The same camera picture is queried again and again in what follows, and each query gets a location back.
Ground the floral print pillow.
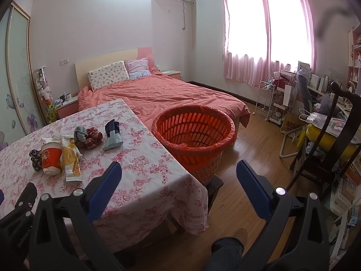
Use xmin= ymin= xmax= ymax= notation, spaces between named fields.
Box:
xmin=87 ymin=61 xmax=130 ymax=91

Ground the wardrobe with flower decals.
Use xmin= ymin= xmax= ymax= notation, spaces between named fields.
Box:
xmin=0 ymin=1 xmax=47 ymax=150

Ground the pink striped pillow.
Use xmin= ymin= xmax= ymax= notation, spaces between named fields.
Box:
xmin=125 ymin=58 xmax=153 ymax=80

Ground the white metal tube frame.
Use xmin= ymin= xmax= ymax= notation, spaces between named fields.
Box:
xmin=279 ymin=131 xmax=299 ymax=159

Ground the white wire rack trolley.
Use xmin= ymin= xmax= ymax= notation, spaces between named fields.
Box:
xmin=255 ymin=81 xmax=275 ymax=122

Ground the pink sheer curtain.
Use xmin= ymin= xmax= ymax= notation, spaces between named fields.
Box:
xmin=221 ymin=0 xmax=271 ymax=86
xmin=261 ymin=0 xmax=316 ymax=79

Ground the person's brown shoe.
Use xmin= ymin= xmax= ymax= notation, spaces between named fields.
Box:
xmin=235 ymin=228 xmax=249 ymax=245

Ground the dark red plaid scrunchie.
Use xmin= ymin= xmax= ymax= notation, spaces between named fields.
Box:
xmin=83 ymin=128 xmax=103 ymax=150

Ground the beige wooden headboard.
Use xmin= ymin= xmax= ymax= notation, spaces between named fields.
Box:
xmin=75 ymin=47 xmax=155 ymax=91

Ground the cluttered white desk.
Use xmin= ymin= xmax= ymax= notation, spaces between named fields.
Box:
xmin=306 ymin=75 xmax=361 ymax=113

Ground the pink and white bookshelf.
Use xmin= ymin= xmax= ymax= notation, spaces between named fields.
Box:
xmin=347 ymin=27 xmax=361 ymax=96

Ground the person's leg in jeans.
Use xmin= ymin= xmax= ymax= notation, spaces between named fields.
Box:
xmin=203 ymin=237 xmax=244 ymax=271

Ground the yellow snack packet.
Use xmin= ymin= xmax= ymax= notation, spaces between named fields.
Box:
xmin=60 ymin=135 xmax=83 ymax=185

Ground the dark wooden stool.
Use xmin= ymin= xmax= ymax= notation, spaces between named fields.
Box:
xmin=207 ymin=174 xmax=224 ymax=205

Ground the white paper bag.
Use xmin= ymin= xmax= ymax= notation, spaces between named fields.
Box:
xmin=283 ymin=77 xmax=298 ymax=108

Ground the dark wooden chair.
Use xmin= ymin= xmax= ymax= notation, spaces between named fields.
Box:
xmin=289 ymin=82 xmax=361 ymax=192

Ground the white wrapper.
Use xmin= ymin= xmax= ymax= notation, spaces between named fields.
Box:
xmin=41 ymin=136 xmax=61 ymax=147

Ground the pink floral tablecloth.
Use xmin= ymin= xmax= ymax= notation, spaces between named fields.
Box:
xmin=0 ymin=99 xmax=209 ymax=260

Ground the column of plush toys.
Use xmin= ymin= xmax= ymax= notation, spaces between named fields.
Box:
xmin=34 ymin=68 xmax=55 ymax=123

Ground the red paper cup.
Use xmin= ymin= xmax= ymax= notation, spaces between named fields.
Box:
xmin=42 ymin=146 xmax=62 ymax=176

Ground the bed with coral duvet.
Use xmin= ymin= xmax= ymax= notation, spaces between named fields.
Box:
xmin=77 ymin=73 xmax=251 ymax=144

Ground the grey-green sock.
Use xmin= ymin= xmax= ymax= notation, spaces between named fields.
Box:
xmin=74 ymin=126 xmax=88 ymax=143

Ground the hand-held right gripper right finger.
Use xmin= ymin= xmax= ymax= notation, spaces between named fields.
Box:
xmin=236 ymin=160 xmax=330 ymax=271

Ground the brown paper bag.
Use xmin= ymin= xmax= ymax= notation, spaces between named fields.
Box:
xmin=280 ymin=114 xmax=303 ymax=140

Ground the orange plastic lattice basket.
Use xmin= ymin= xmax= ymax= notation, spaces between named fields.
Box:
xmin=152 ymin=105 xmax=236 ymax=185

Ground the pink and white nightstand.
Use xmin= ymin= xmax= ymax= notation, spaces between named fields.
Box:
xmin=162 ymin=70 xmax=181 ymax=81
xmin=55 ymin=94 xmax=79 ymax=119

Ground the grey office chair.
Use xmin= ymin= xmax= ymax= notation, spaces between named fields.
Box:
xmin=296 ymin=73 xmax=313 ymax=110

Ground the navy and grey sock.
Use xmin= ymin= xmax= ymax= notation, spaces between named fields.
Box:
xmin=103 ymin=120 xmax=123 ymax=151

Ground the yellow cushion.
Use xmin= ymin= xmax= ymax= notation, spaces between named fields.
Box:
xmin=306 ymin=124 xmax=361 ymax=159

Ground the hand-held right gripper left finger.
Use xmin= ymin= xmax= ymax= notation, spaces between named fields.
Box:
xmin=28 ymin=161 xmax=125 ymax=271

